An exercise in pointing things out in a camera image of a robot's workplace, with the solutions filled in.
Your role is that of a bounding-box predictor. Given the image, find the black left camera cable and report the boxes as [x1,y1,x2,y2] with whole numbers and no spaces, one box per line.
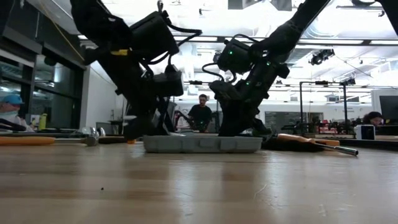
[146,18,203,74]

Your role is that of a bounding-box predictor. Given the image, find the yellow cord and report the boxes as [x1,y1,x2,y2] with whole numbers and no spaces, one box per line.
[37,0,85,62]

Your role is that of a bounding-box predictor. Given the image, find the black curved armrest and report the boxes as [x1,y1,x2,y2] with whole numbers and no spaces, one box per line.
[0,118,27,133]

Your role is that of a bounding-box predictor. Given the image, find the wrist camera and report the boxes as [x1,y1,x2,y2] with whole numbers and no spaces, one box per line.
[152,63,185,97]
[208,79,246,103]

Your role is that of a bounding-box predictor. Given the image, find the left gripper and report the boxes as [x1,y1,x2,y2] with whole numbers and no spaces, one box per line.
[107,55,175,141]

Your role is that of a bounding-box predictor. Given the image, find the wooden handled hammer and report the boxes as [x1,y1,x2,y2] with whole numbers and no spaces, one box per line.
[0,134,100,147]

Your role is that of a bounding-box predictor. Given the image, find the person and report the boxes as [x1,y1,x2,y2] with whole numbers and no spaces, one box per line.
[0,93,35,133]
[187,93,214,133]
[362,111,384,126]

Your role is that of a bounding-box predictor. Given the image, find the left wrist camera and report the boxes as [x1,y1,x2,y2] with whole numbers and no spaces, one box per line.
[152,63,185,97]

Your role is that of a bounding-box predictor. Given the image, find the black computer monitor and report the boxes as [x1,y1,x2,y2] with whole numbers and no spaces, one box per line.
[377,95,398,125]

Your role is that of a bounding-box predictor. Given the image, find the tall black frame stand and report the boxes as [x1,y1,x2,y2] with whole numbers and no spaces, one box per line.
[299,80,357,136]

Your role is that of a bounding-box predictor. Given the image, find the white box device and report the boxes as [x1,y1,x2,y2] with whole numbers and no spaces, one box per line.
[355,124,376,141]

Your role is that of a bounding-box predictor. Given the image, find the background workbench with equipment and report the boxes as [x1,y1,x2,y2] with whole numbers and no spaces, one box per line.
[306,115,356,139]

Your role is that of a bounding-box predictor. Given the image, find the black camera cable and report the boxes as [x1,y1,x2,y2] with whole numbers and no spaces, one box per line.
[146,18,203,74]
[201,62,231,83]

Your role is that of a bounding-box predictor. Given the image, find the black ceiling spotlight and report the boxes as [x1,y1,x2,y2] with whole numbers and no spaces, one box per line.
[309,49,336,66]

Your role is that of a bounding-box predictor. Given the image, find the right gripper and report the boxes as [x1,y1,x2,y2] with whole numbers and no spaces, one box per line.
[219,60,290,137]

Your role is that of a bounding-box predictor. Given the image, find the wooden handled nut driver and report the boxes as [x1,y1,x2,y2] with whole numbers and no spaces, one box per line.
[276,133,359,157]

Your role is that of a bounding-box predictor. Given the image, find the grey plastic tool case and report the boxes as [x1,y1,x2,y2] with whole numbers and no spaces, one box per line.
[142,133,264,154]

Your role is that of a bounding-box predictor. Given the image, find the yellow green bottle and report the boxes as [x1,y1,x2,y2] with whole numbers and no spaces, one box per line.
[38,113,48,131]

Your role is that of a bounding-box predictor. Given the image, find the shiny clear object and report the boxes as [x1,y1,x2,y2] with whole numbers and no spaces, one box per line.
[68,126,106,140]

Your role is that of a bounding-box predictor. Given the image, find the black and orange tool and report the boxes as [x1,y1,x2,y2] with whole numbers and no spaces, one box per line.
[98,136,137,145]

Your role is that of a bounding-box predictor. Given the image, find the dark overhead box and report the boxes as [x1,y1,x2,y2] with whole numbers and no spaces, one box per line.
[228,0,293,12]

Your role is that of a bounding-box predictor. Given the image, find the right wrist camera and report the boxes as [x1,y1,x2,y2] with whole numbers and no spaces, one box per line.
[208,79,246,103]

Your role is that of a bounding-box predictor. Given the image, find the black right camera cable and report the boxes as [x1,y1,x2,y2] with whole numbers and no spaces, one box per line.
[201,62,231,83]

